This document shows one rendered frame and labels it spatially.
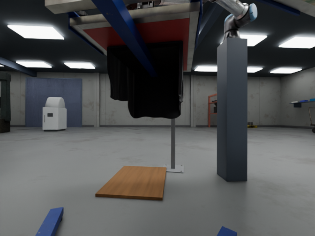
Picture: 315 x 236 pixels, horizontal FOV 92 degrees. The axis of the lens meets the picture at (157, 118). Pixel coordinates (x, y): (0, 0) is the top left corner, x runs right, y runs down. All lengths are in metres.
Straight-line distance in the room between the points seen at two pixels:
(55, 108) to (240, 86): 6.59
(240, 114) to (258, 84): 10.35
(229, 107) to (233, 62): 0.38
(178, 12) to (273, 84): 11.76
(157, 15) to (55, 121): 6.64
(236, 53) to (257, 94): 10.12
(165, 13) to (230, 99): 0.90
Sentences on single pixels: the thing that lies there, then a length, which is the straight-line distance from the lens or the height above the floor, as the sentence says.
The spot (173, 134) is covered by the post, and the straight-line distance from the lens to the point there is 1.57.
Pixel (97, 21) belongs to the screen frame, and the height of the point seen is 0.96.
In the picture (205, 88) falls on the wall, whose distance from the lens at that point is 10.01.
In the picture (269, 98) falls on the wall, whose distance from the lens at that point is 12.07.
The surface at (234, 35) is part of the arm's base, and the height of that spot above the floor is 1.23.
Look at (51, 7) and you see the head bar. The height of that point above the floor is 0.99.
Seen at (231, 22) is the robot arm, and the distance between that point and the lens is 1.65.
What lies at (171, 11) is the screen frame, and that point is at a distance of 0.76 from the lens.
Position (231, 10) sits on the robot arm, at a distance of 1.52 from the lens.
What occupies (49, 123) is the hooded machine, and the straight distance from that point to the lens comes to 7.23.
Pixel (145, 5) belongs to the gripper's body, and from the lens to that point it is 0.99.
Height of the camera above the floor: 0.52
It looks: level
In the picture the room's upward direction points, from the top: straight up
